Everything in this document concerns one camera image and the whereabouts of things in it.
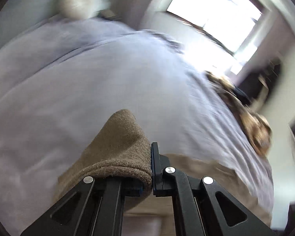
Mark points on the dark furniture by wall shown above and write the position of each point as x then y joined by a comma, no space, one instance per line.
259,84

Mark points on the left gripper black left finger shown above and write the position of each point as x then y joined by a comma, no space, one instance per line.
90,208

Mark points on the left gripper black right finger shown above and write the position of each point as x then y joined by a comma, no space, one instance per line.
201,206

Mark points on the brown patterned cloth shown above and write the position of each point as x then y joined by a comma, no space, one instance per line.
255,127

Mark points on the tan knitted sweater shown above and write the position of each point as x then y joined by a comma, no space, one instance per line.
122,149

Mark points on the round white cushion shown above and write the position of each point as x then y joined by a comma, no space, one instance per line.
81,9

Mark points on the lavender plush bed blanket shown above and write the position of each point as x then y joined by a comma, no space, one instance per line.
62,80

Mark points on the bright window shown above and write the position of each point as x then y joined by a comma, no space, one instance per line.
229,22

